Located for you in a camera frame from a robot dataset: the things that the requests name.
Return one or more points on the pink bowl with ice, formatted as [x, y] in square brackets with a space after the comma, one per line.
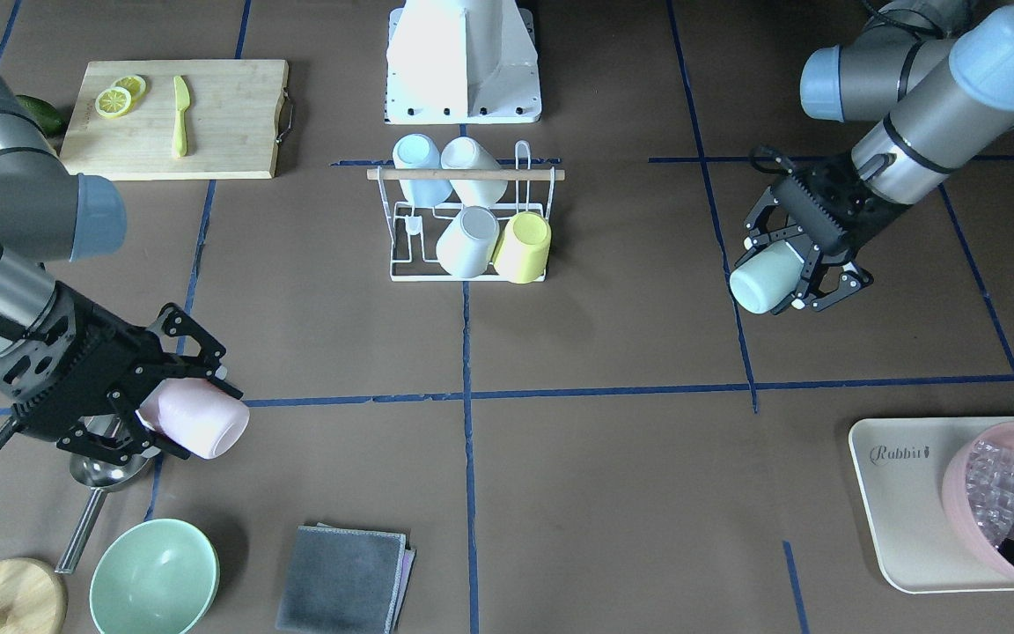
[978, 495]

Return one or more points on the cream Rabbit tray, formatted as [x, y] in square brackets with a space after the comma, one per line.
[901, 465]

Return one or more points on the wooden mug tree stand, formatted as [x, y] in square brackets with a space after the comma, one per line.
[33, 598]

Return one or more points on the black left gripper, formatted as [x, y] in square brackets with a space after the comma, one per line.
[864, 220]

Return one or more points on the green bowl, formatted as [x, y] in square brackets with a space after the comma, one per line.
[159, 577]

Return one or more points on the yellow plastic knife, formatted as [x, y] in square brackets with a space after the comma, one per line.
[182, 102]

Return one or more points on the light blue cup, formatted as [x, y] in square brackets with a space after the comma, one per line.
[417, 151]

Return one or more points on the grey folded cloth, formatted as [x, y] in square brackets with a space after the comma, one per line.
[342, 580]

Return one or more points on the white wire cup rack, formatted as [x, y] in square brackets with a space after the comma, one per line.
[414, 231]

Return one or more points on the wooden cutting board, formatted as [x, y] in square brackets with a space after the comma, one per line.
[233, 124]

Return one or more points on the metal scoop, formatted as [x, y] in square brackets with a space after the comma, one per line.
[101, 478]

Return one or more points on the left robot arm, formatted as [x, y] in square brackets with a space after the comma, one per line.
[939, 94]

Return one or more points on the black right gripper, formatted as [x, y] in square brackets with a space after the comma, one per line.
[113, 342]

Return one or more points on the rear lemon slice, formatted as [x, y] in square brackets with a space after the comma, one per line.
[135, 85]

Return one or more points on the pink cup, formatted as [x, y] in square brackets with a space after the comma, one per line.
[196, 415]

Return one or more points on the dark green avocado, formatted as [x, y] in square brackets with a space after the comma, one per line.
[51, 122]

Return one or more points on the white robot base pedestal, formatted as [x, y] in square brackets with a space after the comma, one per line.
[462, 62]

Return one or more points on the yellow cup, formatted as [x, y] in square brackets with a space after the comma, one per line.
[522, 252]

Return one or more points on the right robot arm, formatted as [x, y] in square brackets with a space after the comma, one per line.
[46, 214]

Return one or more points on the mint green cup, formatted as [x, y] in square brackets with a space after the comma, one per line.
[766, 279]

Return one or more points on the white cup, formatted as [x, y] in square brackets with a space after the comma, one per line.
[464, 153]

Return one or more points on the grey cup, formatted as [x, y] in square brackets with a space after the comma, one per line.
[466, 246]

